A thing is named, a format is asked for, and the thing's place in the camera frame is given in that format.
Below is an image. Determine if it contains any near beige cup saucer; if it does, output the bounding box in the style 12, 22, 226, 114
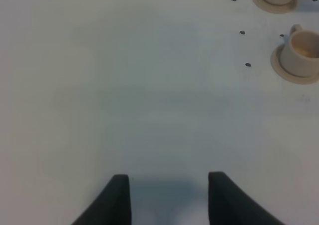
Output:
270, 44, 319, 85

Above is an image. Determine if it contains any near beige teacup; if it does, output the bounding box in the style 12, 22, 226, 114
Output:
280, 24, 319, 78

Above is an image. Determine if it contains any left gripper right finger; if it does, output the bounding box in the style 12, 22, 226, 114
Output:
208, 172, 283, 225

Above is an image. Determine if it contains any far beige cup saucer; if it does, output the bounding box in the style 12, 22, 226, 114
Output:
252, 0, 298, 14

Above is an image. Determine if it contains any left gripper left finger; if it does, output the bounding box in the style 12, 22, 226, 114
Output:
72, 174, 131, 225

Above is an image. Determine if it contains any beige cup saucer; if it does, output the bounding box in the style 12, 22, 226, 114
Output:
270, 44, 319, 85
252, 0, 298, 14

